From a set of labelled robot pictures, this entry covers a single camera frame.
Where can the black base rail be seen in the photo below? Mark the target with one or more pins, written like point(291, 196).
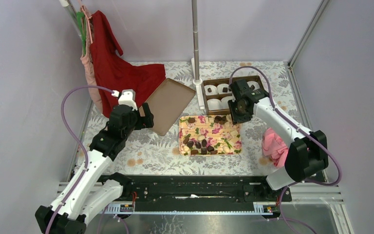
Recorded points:
point(199, 193)

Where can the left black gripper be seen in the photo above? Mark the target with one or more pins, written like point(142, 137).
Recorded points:
point(146, 121)

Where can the floral yellow tray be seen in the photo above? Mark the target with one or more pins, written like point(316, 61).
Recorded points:
point(209, 135)

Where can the pink garment on hanger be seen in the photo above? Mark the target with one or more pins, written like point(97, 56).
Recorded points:
point(88, 62)

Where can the gold chocolate box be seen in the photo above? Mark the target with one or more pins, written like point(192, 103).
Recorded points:
point(218, 81)

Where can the metal pole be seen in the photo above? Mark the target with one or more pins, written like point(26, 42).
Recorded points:
point(195, 29)

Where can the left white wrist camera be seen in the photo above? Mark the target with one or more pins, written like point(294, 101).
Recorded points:
point(126, 97)

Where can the gold box lid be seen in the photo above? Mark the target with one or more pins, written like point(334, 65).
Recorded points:
point(167, 103)

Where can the white pole base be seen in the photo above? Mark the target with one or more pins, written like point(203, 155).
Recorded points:
point(198, 83)

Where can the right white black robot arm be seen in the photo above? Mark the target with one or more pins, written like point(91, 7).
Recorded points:
point(306, 149)

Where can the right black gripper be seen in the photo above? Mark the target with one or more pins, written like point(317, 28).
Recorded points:
point(235, 119)

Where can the red garment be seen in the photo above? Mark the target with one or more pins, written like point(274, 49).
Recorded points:
point(114, 73)

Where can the pink cloth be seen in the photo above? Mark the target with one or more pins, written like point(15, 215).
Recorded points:
point(274, 148)

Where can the white paper cup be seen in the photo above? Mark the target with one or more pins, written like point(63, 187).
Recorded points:
point(221, 86)
point(250, 83)
point(214, 104)
point(225, 100)
point(214, 90)

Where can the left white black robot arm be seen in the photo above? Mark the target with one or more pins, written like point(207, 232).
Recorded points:
point(75, 207)

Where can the green hanger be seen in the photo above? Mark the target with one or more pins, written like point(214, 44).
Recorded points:
point(81, 22)

